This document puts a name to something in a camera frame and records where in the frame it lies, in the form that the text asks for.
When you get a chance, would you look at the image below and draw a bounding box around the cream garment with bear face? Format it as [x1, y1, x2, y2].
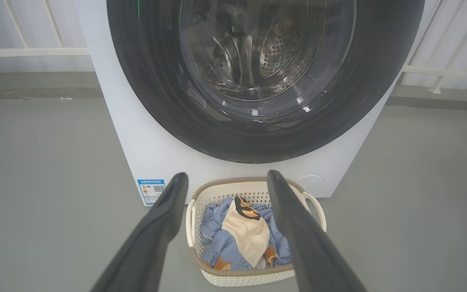
[221, 196, 271, 269]

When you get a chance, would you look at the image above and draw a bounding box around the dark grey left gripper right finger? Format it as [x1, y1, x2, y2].
[267, 170, 367, 292]

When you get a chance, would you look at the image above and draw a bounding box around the blue energy label sticker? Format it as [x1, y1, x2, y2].
[137, 179, 166, 206]

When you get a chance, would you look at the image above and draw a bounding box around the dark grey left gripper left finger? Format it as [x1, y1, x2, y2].
[91, 172, 189, 292]

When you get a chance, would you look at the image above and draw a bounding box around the perforated steel washer drum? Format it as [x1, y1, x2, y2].
[189, 0, 327, 102]

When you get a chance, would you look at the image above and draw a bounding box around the dark round glass washer door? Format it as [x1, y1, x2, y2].
[106, 0, 425, 164]

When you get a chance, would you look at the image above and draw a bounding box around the white metal railing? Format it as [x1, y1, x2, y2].
[0, 0, 92, 58]
[400, 0, 467, 94]

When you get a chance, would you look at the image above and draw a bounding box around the cream perforated laundry basket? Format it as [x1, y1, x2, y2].
[186, 177, 327, 287]

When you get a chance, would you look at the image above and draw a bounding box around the white washing machine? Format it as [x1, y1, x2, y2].
[73, 0, 441, 206]

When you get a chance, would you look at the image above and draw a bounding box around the round white filter cover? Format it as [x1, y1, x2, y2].
[296, 175, 325, 194]

